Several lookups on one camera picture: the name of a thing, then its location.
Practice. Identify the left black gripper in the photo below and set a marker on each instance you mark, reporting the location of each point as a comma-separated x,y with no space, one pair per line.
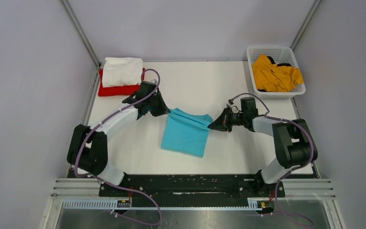
162,109

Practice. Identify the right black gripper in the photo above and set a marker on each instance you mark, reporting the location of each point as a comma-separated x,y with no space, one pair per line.
223,122

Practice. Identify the turquoise t-shirt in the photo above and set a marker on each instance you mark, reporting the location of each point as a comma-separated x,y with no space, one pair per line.
186,133

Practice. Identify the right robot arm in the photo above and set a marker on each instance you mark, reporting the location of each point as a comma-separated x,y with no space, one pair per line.
293,144

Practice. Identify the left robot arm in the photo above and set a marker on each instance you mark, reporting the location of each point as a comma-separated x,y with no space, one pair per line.
89,144

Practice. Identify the folded red t-shirt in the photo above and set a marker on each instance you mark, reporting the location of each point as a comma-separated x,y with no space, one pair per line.
116,90

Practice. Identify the folded white t-shirt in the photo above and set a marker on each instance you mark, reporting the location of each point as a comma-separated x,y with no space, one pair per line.
122,71

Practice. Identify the yellow t-shirt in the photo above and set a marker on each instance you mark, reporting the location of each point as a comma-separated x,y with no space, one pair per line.
272,77

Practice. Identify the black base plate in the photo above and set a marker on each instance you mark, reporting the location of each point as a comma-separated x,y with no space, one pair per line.
218,190

